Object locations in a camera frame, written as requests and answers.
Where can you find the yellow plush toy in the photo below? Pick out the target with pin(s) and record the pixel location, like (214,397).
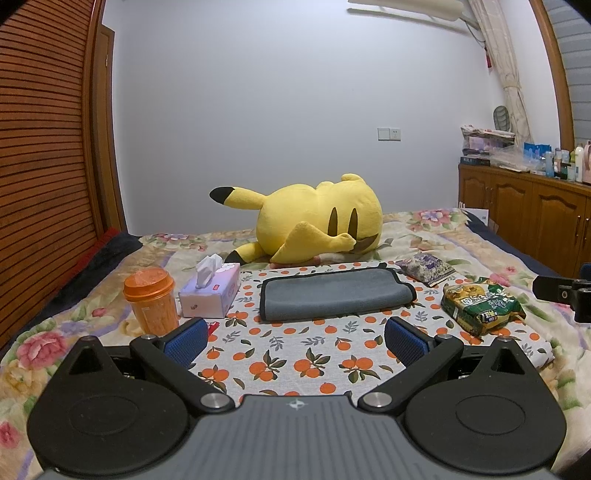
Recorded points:
(300,217)

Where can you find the brown cardboard box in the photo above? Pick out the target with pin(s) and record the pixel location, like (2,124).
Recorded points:
(494,225)

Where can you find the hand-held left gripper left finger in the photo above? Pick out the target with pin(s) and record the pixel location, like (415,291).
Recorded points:
(187,340)

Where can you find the wooden window frame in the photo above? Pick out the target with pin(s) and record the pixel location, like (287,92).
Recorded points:
(556,92)

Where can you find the red hanging ornament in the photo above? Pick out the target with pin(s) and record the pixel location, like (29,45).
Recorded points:
(488,60)

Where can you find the pink bag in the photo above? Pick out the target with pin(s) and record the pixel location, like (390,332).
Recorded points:
(588,161)

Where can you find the green snack packet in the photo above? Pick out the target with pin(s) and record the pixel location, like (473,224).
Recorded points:
(480,307)

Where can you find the dark flat box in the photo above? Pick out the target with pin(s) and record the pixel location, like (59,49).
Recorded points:
(474,161)

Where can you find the dark blue bed sheet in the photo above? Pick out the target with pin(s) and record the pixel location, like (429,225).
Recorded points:
(508,244)

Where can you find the blue packet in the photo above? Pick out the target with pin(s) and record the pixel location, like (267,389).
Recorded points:
(535,154)

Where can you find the dark blanket with red edge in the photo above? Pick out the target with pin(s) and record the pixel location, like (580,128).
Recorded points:
(97,263)

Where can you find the orange fruit print cloth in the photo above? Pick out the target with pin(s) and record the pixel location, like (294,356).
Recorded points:
(295,350)

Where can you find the white paper card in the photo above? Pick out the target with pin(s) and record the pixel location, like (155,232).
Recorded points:
(475,213)

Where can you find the grey window blind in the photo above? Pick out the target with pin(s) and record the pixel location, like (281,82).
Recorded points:
(577,69)

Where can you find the grey hand fan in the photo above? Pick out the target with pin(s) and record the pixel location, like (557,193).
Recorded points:
(502,119)

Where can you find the clear plastic bag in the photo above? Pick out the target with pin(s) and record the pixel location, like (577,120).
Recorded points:
(510,159)

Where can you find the pink tissue box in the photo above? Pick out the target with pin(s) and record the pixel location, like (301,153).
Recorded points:
(212,296)

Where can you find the wooden cabinet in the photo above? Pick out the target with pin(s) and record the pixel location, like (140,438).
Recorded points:
(508,203)

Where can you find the pile of folded cloths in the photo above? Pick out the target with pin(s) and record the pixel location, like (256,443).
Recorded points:
(485,141)

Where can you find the white air conditioner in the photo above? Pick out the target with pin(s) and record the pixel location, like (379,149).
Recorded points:
(406,8)

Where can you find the wooden louvred wardrobe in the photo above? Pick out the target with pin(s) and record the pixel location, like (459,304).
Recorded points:
(46,175)

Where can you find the cream curtain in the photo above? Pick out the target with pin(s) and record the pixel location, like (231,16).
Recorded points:
(508,78)

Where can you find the red candy wrapper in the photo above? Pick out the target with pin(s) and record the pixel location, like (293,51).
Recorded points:
(211,328)

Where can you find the white wall switch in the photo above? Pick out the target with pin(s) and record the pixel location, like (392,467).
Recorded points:
(388,134)

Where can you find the floral blanket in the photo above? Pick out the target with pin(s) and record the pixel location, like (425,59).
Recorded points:
(429,235)

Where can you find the orange lidded cup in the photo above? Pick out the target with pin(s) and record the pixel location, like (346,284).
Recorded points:
(152,305)

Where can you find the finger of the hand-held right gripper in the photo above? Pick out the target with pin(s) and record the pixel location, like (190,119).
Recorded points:
(587,270)
(549,287)

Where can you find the row of toiletry bottles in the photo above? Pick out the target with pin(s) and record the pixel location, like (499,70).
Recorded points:
(565,166)

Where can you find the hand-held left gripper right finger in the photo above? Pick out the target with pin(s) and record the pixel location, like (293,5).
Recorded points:
(406,344)

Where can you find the purple grey snack packet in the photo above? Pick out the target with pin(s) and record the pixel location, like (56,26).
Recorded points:
(427,268)

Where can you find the purple and grey towel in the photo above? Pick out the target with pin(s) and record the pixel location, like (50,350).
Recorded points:
(332,295)

